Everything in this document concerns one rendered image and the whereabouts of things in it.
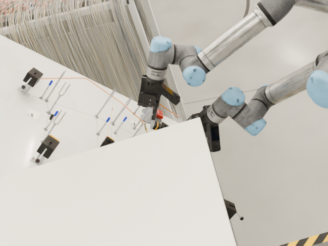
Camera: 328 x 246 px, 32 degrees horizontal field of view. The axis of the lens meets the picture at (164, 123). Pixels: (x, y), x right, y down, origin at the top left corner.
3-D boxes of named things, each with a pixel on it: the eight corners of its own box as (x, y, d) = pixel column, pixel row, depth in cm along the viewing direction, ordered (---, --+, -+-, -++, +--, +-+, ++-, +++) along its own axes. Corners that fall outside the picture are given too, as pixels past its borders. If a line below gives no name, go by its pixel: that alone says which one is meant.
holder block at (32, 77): (9, 96, 194) (20, 77, 190) (21, 85, 204) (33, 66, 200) (20, 104, 194) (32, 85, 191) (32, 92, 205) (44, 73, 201)
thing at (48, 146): (20, 171, 169) (34, 150, 165) (34, 154, 179) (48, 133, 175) (33, 180, 169) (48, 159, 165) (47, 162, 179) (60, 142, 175)
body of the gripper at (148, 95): (139, 98, 224) (143, 71, 219) (160, 102, 224) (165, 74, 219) (136, 107, 218) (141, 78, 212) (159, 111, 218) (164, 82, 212)
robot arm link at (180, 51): (202, 74, 211) (173, 72, 208) (195, 60, 220) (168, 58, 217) (206, 55, 206) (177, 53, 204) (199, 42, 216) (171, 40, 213)
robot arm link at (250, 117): (274, 113, 209) (252, 93, 209) (261, 132, 203) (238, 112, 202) (262, 122, 216) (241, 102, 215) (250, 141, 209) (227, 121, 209)
